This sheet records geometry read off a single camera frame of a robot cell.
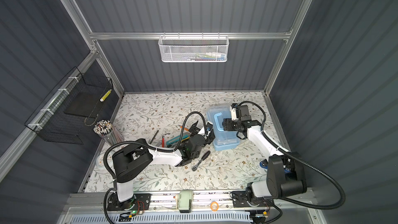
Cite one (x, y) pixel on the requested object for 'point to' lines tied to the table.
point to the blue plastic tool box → (224, 140)
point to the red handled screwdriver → (163, 141)
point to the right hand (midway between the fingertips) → (231, 124)
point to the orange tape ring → (214, 206)
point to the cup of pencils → (105, 129)
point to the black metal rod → (154, 137)
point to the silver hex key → (166, 134)
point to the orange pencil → (185, 128)
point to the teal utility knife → (175, 141)
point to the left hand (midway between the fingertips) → (205, 126)
